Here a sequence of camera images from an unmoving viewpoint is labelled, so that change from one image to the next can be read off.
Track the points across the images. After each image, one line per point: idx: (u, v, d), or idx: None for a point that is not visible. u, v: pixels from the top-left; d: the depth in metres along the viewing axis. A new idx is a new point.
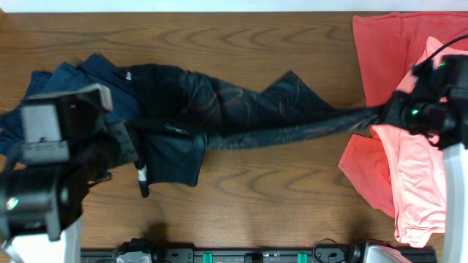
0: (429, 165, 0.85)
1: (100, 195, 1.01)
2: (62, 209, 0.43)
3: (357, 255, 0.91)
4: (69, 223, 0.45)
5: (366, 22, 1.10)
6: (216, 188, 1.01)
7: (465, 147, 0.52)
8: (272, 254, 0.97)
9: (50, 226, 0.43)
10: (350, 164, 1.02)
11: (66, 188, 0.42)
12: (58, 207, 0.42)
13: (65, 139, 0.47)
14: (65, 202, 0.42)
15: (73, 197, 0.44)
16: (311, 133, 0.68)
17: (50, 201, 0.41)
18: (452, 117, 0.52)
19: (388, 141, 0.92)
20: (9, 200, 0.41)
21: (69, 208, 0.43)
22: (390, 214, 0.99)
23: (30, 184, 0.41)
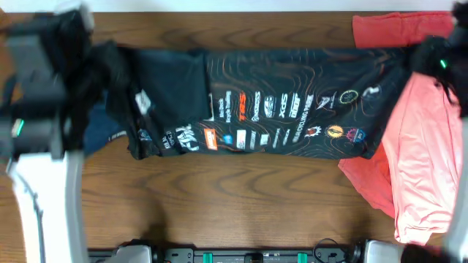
0: (430, 164, 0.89)
1: (101, 195, 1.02)
2: (64, 138, 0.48)
3: (357, 254, 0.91)
4: (77, 152, 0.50)
5: (366, 22, 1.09)
6: (216, 188, 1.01)
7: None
8: (272, 254, 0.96)
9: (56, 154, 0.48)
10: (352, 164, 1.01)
11: (69, 117, 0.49)
12: (63, 139, 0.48)
13: (56, 74, 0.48)
14: (68, 131, 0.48)
15: (74, 131, 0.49)
16: (290, 74, 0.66)
17: (55, 131, 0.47)
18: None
19: (388, 140, 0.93)
20: (14, 128, 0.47)
21: (75, 136, 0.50)
22: (390, 214, 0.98)
23: (34, 115, 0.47)
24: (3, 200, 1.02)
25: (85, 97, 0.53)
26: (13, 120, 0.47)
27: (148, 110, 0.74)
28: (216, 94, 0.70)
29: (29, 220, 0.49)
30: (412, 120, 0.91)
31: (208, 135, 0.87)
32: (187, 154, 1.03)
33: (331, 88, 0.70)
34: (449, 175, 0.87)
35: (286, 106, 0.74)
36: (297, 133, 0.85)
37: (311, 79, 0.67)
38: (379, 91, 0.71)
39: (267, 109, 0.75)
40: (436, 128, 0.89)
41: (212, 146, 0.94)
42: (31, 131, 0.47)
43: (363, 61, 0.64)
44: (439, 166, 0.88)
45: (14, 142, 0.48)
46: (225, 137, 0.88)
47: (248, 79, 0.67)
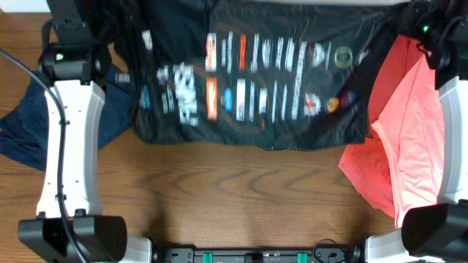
0: (429, 164, 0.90)
1: (100, 195, 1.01)
2: (96, 73, 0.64)
3: (357, 255, 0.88)
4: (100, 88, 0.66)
5: None
6: (216, 188, 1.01)
7: (460, 79, 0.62)
8: (272, 254, 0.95)
9: (86, 78, 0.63)
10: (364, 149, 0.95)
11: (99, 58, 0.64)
12: (93, 72, 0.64)
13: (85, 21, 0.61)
14: (99, 69, 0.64)
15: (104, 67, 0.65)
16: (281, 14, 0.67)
17: (88, 66, 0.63)
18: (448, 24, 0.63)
19: (388, 141, 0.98)
20: (58, 55, 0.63)
21: (101, 74, 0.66)
22: (390, 214, 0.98)
23: (72, 53, 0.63)
24: (4, 199, 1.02)
25: (107, 38, 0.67)
26: (55, 53, 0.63)
27: (164, 80, 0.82)
28: (216, 36, 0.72)
29: (54, 136, 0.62)
30: (412, 120, 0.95)
31: (210, 93, 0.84)
32: (188, 155, 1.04)
33: (316, 49, 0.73)
34: None
35: (281, 53, 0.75)
36: (295, 95, 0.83)
37: (305, 28, 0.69)
38: (370, 55, 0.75)
39: (265, 56, 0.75)
40: (437, 128, 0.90)
41: (211, 112, 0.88)
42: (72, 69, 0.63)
43: (352, 16, 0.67)
44: (439, 166, 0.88)
45: (53, 69, 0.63)
46: (225, 96, 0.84)
47: (248, 21, 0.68)
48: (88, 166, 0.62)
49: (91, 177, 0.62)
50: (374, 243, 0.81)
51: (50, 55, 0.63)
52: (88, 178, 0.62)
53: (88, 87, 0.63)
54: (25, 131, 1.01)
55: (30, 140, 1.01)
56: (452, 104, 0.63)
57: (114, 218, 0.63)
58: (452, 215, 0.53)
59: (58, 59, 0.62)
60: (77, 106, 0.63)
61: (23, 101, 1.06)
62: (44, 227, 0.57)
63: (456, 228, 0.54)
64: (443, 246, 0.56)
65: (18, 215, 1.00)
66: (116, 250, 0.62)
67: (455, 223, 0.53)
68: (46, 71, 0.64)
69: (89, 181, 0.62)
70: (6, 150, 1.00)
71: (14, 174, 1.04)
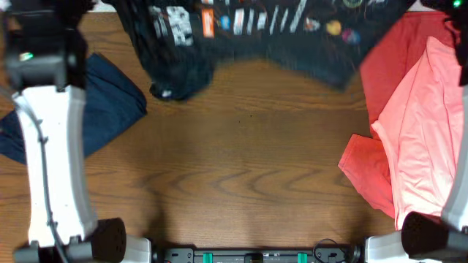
0: (429, 164, 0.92)
1: (100, 195, 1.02)
2: (71, 71, 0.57)
3: (357, 255, 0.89)
4: (78, 88, 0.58)
5: None
6: (216, 188, 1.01)
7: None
8: (272, 254, 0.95)
9: (61, 84, 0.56)
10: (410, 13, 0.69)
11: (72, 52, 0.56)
12: (66, 67, 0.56)
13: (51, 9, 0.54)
14: (73, 64, 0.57)
15: (78, 63, 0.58)
16: None
17: (61, 63, 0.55)
18: None
19: (388, 141, 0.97)
20: (23, 57, 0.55)
21: (76, 73, 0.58)
22: (390, 214, 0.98)
23: (40, 52, 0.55)
24: (4, 200, 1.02)
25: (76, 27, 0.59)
26: (20, 55, 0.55)
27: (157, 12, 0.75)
28: None
29: (36, 155, 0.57)
30: (412, 120, 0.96)
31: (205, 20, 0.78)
32: (188, 154, 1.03)
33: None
34: (449, 174, 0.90)
35: None
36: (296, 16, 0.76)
37: None
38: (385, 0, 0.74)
39: None
40: (437, 128, 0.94)
41: (208, 33, 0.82)
42: (42, 69, 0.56)
43: None
44: (439, 166, 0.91)
45: (20, 73, 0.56)
46: (223, 21, 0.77)
47: None
48: (76, 187, 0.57)
49: (82, 196, 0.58)
50: (374, 244, 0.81)
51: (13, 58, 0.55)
52: (78, 199, 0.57)
53: (63, 93, 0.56)
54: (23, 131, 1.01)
55: None
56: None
57: (108, 223, 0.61)
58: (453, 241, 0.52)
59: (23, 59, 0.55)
60: (55, 117, 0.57)
61: None
62: (42, 250, 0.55)
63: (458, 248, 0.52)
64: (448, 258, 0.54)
65: (20, 215, 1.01)
66: (117, 252, 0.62)
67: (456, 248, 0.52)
68: (13, 80, 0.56)
69: (80, 202, 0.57)
70: (7, 151, 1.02)
71: (12, 174, 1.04)
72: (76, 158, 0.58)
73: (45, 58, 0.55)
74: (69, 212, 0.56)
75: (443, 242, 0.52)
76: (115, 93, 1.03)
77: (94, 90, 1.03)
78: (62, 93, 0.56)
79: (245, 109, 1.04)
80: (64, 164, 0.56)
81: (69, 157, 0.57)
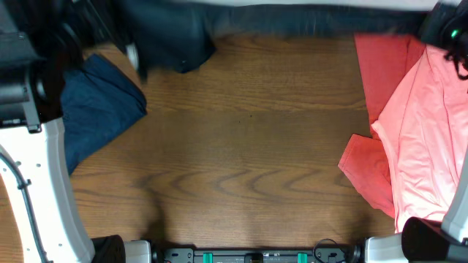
0: (429, 165, 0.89)
1: (101, 196, 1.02)
2: (40, 102, 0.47)
3: (357, 256, 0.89)
4: (54, 119, 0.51)
5: None
6: (216, 188, 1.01)
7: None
8: (272, 254, 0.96)
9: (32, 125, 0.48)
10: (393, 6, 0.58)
11: (39, 79, 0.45)
12: (36, 98, 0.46)
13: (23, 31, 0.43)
14: (42, 94, 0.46)
15: (50, 92, 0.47)
16: None
17: (28, 96, 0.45)
18: None
19: (389, 142, 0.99)
20: None
21: (47, 103, 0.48)
22: (390, 214, 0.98)
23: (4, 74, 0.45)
24: None
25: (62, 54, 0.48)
26: None
27: None
28: None
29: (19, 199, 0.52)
30: (412, 120, 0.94)
31: None
32: (188, 154, 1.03)
33: None
34: (449, 175, 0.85)
35: None
36: None
37: None
38: None
39: None
40: (437, 128, 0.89)
41: None
42: (9, 106, 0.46)
43: None
44: (439, 167, 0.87)
45: None
46: None
47: None
48: (67, 222, 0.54)
49: (74, 231, 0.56)
50: (374, 245, 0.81)
51: None
52: (72, 237, 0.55)
53: (40, 134, 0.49)
54: None
55: None
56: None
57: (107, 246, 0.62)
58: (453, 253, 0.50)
59: None
60: (34, 158, 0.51)
61: None
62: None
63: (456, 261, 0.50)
64: None
65: None
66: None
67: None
68: None
69: (74, 237, 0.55)
70: None
71: None
72: (63, 196, 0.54)
73: (12, 95, 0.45)
74: (63, 252, 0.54)
75: (444, 254, 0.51)
76: (116, 93, 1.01)
77: (94, 90, 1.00)
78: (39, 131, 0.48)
79: (245, 109, 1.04)
80: (51, 207, 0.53)
81: (55, 199, 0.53)
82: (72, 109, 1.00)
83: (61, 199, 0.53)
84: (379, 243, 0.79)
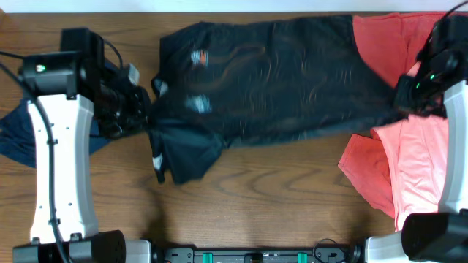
0: (429, 164, 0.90)
1: (100, 195, 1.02)
2: (82, 82, 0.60)
3: (357, 255, 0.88)
4: (87, 98, 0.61)
5: (366, 22, 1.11)
6: (216, 187, 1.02)
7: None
8: (272, 254, 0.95)
9: (71, 92, 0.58)
10: (343, 67, 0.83)
11: (84, 66, 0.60)
12: (77, 80, 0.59)
13: (80, 69, 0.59)
14: (83, 77, 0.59)
15: (90, 78, 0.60)
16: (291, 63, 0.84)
17: (72, 76, 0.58)
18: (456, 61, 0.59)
19: (389, 142, 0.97)
20: (39, 67, 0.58)
21: (88, 85, 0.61)
22: (390, 215, 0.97)
23: (54, 61, 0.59)
24: (3, 200, 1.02)
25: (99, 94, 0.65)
26: (37, 66, 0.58)
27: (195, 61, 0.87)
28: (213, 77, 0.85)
29: (41, 154, 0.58)
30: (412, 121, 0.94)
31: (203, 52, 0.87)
32: None
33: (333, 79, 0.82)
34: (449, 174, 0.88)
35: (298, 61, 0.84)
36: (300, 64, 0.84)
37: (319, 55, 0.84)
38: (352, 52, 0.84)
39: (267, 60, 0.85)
40: (436, 128, 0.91)
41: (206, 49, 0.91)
42: (53, 77, 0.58)
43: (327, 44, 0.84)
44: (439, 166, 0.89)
45: (36, 82, 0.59)
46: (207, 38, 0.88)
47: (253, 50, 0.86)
48: (80, 185, 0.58)
49: (85, 196, 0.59)
50: (374, 244, 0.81)
51: (31, 68, 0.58)
52: (82, 201, 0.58)
53: (74, 101, 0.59)
54: (25, 131, 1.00)
55: (30, 140, 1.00)
56: (458, 111, 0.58)
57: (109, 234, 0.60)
58: (452, 224, 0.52)
59: (39, 70, 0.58)
60: (64, 123, 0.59)
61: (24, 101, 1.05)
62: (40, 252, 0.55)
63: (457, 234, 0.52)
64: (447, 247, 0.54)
65: (18, 215, 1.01)
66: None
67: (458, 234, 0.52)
68: (27, 86, 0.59)
69: (83, 201, 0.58)
70: (7, 150, 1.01)
71: (12, 174, 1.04)
72: (82, 163, 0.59)
73: (56, 70, 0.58)
74: (73, 213, 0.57)
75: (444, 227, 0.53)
76: None
77: None
78: (72, 99, 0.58)
79: None
80: (71, 167, 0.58)
81: (75, 163, 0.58)
82: None
83: (80, 165, 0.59)
84: (378, 242, 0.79)
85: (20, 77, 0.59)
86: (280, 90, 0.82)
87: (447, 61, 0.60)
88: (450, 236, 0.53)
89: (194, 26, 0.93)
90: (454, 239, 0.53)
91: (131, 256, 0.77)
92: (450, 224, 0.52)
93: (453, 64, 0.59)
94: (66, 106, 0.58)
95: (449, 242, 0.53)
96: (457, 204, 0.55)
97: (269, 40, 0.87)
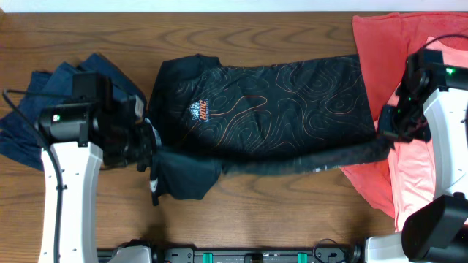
0: (429, 165, 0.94)
1: (100, 195, 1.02)
2: (95, 134, 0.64)
3: (357, 255, 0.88)
4: (97, 146, 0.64)
5: (366, 22, 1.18)
6: (216, 188, 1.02)
7: (440, 90, 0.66)
8: (272, 254, 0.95)
9: (83, 139, 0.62)
10: (328, 121, 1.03)
11: (96, 117, 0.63)
12: (89, 131, 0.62)
13: (94, 120, 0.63)
14: (96, 128, 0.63)
15: (102, 127, 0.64)
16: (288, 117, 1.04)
17: (85, 128, 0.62)
18: (428, 79, 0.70)
19: None
20: (54, 117, 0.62)
21: (98, 135, 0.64)
22: (390, 214, 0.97)
23: (69, 114, 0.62)
24: (2, 200, 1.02)
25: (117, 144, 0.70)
26: (53, 115, 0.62)
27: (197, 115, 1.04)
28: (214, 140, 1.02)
29: (52, 201, 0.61)
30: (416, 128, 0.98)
31: (221, 96, 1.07)
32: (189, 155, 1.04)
33: (319, 128, 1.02)
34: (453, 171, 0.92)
35: (292, 117, 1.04)
36: (297, 123, 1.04)
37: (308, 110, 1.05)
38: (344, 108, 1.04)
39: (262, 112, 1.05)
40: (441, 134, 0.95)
41: (213, 86, 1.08)
42: (70, 127, 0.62)
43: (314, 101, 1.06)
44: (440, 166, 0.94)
45: (52, 132, 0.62)
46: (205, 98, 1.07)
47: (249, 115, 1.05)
48: (85, 233, 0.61)
49: (89, 242, 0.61)
50: (374, 245, 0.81)
51: (47, 119, 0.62)
52: (85, 247, 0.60)
53: (85, 147, 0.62)
54: (25, 131, 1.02)
55: (30, 140, 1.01)
56: (437, 116, 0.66)
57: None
58: (449, 209, 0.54)
59: (55, 121, 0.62)
60: (74, 168, 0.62)
61: (24, 101, 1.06)
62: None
63: (452, 219, 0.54)
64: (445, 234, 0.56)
65: (17, 215, 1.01)
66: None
67: (457, 218, 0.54)
68: (44, 133, 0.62)
69: (88, 248, 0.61)
70: (7, 150, 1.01)
71: (11, 174, 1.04)
72: (88, 211, 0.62)
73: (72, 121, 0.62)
74: (77, 258, 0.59)
75: (440, 212, 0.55)
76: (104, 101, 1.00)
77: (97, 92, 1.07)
78: (83, 147, 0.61)
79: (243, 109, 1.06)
80: (77, 215, 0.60)
81: (81, 211, 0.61)
82: None
83: (85, 213, 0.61)
84: (379, 242, 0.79)
85: (36, 124, 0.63)
86: (282, 146, 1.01)
87: (420, 79, 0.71)
88: (449, 221, 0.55)
89: (210, 59, 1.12)
90: (453, 226, 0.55)
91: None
92: (446, 209, 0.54)
93: (426, 81, 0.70)
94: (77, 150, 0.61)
95: (450, 229, 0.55)
96: (450, 189, 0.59)
97: (280, 92, 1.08)
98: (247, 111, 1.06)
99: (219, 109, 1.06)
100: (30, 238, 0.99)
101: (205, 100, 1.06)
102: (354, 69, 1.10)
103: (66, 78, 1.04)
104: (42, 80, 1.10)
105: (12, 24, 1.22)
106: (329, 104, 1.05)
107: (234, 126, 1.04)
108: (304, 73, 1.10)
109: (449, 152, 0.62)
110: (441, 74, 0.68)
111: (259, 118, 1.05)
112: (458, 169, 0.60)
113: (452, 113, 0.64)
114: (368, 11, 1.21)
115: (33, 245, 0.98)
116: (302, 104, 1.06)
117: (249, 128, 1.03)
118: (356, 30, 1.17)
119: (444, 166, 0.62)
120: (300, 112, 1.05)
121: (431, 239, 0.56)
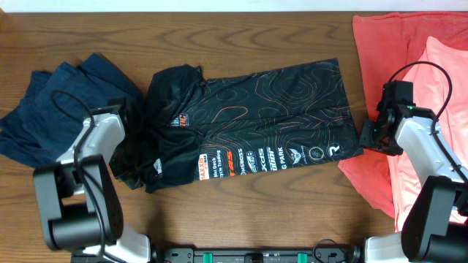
0: None
1: None
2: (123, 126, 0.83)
3: (357, 256, 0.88)
4: (120, 128, 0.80)
5: (365, 22, 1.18)
6: (216, 188, 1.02)
7: (406, 117, 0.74)
8: (272, 254, 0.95)
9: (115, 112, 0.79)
10: (307, 121, 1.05)
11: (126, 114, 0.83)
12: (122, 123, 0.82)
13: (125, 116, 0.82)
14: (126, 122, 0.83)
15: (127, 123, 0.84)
16: (267, 119, 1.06)
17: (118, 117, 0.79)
18: (395, 118, 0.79)
19: None
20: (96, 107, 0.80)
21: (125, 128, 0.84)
22: (390, 214, 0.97)
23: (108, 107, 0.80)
24: (2, 199, 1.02)
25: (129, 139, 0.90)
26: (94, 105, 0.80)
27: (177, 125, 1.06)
28: (194, 149, 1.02)
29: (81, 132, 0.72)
30: None
31: (202, 104, 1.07)
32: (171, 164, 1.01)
33: (299, 135, 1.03)
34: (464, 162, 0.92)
35: (270, 123, 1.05)
36: (277, 128, 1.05)
37: (286, 112, 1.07)
38: (330, 108, 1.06)
39: (239, 120, 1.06)
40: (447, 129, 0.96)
41: (191, 96, 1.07)
42: (105, 113, 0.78)
43: (295, 104, 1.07)
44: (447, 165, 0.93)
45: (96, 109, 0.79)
46: (186, 111, 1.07)
47: (232, 127, 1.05)
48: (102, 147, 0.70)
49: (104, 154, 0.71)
50: (374, 245, 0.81)
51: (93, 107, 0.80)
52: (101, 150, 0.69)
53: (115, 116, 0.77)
54: (25, 131, 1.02)
55: (30, 140, 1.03)
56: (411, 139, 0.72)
57: (114, 193, 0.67)
58: (437, 188, 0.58)
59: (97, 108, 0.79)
60: (102, 119, 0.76)
61: (23, 102, 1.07)
62: (55, 174, 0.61)
63: (442, 198, 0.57)
64: (441, 218, 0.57)
65: (17, 215, 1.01)
66: (108, 219, 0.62)
67: (446, 196, 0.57)
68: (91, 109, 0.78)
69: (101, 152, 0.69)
70: (6, 150, 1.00)
71: (11, 174, 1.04)
72: (108, 140, 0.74)
73: (109, 111, 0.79)
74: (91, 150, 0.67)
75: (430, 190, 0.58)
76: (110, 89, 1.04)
77: (94, 89, 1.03)
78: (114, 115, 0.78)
79: (224, 117, 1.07)
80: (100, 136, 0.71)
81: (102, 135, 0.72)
82: (72, 110, 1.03)
83: (104, 139, 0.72)
84: (379, 242, 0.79)
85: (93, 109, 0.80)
86: (262, 155, 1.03)
87: (388, 118, 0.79)
88: (441, 201, 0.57)
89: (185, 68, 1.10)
90: (447, 206, 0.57)
91: (128, 250, 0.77)
92: (435, 188, 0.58)
93: (393, 119, 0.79)
94: (108, 117, 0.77)
95: (443, 210, 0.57)
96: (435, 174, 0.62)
97: (259, 100, 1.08)
98: (229, 120, 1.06)
99: (199, 123, 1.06)
100: (30, 237, 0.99)
101: (184, 115, 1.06)
102: (333, 74, 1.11)
103: (66, 77, 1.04)
104: (42, 81, 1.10)
105: (12, 24, 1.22)
106: (311, 107, 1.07)
107: (213, 131, 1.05)
108: (284, 80, 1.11)
109: (425, 153, 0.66)
110: (416, 114, 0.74)
111: (238, 128, 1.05)
112: (436, 161, 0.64)
113: (420, 129, 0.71)
114: (368, 11, 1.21)
115: (33, 245, 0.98)
116: (282, 112, 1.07)
117: (229, 139, 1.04)
118: (357, 29, 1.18)
119: (425, 164, 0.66)
120: (276, 116, 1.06)
121: (428, 225, 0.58)
